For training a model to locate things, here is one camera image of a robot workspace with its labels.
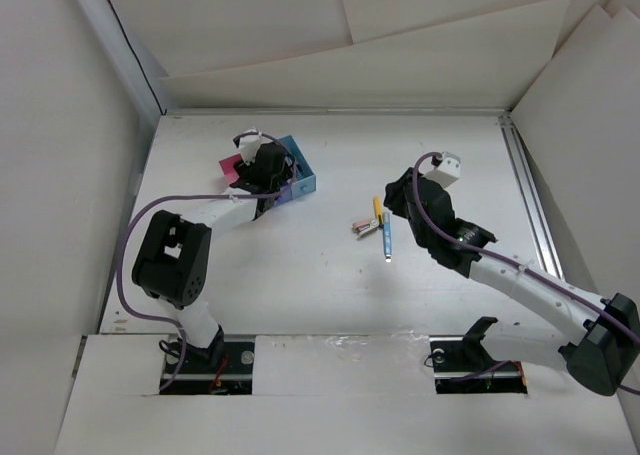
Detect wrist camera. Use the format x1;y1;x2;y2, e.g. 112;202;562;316
424;152;461;189
233;127;265;165

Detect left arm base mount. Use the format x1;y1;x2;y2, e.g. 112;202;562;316
159;336;255;396

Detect dark blue container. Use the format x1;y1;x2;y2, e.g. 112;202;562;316
274;186;293;207

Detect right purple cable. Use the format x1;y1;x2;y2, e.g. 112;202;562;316
412;149;640;396

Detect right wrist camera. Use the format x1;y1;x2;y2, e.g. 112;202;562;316
424;152;461;189

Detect aluminium rail right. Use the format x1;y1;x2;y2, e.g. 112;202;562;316
498;114;564;279

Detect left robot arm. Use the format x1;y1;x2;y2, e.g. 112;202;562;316
131;137;295;372

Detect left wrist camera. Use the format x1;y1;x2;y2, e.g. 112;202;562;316
233;127;265;165

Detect light blue container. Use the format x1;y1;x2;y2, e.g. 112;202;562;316
279;135;316;201

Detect yellow utility knife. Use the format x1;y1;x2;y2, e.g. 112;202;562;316
373;196;383;224

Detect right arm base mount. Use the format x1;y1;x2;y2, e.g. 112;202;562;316
423;317;528;395

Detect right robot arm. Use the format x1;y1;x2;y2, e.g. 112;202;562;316
383;167;639;396

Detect aluminium post left corner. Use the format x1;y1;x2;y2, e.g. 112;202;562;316
76;0;175;129

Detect light blue cutter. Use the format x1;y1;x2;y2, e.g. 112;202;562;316
382;211;392;263

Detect pink container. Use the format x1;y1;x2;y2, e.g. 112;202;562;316
219;154;243;185

